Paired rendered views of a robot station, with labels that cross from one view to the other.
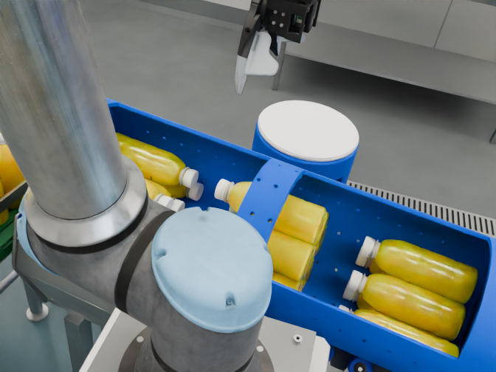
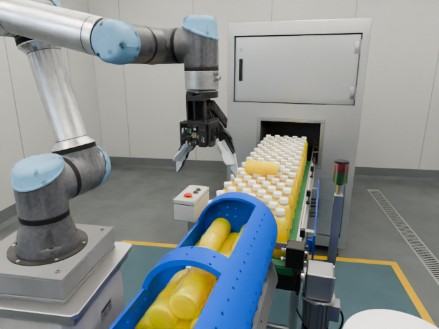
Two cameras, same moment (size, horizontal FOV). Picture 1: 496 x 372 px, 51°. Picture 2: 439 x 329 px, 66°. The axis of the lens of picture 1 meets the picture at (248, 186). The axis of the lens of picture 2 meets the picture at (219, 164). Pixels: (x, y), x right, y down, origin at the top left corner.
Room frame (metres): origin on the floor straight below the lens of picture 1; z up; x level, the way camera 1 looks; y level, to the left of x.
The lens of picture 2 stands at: (0.77, -0.77, 1.67)
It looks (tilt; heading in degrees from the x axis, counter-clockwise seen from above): 16 degrees down; 90
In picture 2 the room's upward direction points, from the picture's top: straight up
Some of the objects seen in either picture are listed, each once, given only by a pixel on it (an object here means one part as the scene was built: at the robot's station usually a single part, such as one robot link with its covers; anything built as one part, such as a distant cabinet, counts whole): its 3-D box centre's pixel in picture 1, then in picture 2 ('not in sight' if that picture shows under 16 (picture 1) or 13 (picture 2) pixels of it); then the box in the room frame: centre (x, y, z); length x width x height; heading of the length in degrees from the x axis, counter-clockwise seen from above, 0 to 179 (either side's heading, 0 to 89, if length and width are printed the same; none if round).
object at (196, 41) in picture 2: not in sight; (199, 44); (0.73, 0.00, 1.71); 0.09 x 0.08 x 0.11; 158
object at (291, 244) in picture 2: not in sight; (294, 255); (1.07, 0.41, 0.95); 0.10 x 0.07 x 0.10; 163
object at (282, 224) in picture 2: not in sight; (278, 234); (1.02, 0.50, 0.99); 0.07 x 0.07 x 0.19
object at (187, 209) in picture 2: not in sight; (192, 202); (0.65, 0.71, 1.05); 0.20 x 0.10 x 0.10; 73
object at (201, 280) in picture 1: (204, 286); (42, 184); (0.33, 0.03, 1.38); 0.13 x 0.12 x 0.14; 68
